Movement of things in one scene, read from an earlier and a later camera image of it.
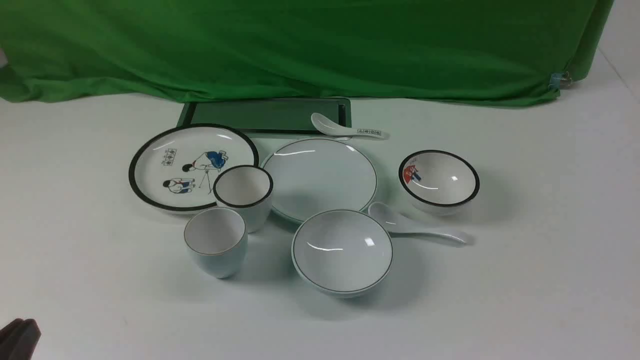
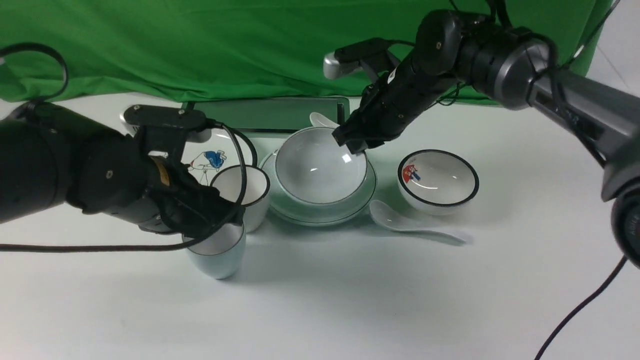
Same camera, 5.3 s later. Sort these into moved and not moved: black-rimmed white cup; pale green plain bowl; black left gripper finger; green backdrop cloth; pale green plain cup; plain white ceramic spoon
Moved: black left gripper finger; pale green plain bowl
Not moved: black-rimmed white cup; green backdrop cloth; pale green plain cup; plain white ceramic spoon
